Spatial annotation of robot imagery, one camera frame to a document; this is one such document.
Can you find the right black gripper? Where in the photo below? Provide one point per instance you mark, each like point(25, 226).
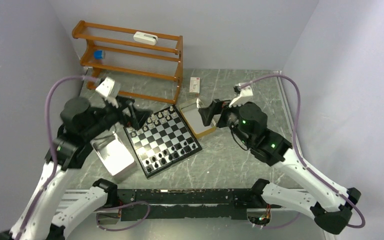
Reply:
point(216, 107)

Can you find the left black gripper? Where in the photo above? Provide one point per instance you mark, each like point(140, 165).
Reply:
point(140, 116)

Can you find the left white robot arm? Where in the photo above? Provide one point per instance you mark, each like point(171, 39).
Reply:
point(81, 123)

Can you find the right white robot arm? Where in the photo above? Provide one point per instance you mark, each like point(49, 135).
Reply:
point(329, 205)

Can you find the black white chess board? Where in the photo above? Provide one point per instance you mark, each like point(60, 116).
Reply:
point(164, 145)

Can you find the silver tin with white pieces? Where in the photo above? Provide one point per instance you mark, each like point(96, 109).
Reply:
point(114, 155)

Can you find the small white red box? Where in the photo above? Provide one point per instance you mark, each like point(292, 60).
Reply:
point(194, 85)

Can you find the wooden three-tier rack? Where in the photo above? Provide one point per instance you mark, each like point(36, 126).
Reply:
point(122, 54)

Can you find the blue cap on rack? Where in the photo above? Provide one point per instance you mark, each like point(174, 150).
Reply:
point(99, 54)

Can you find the white device on rack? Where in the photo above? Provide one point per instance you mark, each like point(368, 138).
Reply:
point(145, 38)

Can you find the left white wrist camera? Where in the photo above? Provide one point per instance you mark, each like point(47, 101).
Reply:
point(109, 89)

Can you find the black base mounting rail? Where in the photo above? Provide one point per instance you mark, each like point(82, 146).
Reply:
point(232, 203)

